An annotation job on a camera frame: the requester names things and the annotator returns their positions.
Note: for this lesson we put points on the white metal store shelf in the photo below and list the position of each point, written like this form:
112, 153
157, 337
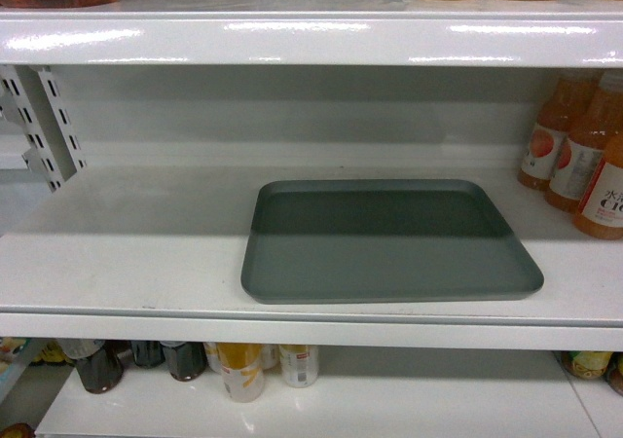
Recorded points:
184, 109

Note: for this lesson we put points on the orange juice bottle middle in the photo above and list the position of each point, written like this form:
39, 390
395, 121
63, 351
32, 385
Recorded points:
584, 146

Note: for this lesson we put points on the orange juice bottle back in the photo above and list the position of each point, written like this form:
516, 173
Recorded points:
569, 101

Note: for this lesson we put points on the dark sauce bottle right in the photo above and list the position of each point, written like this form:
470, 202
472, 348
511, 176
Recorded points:
185, 360

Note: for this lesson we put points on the yellow white drink can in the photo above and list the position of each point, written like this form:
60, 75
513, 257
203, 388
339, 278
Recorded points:
241, 370

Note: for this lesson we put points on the white slotted shelf upright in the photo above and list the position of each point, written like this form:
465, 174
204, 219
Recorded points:
54, 147

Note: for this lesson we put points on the grey rectangular serving tray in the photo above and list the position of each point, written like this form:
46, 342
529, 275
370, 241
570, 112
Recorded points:
383, 241

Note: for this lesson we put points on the white labelled drink can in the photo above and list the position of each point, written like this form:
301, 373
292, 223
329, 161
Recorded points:
299, 364

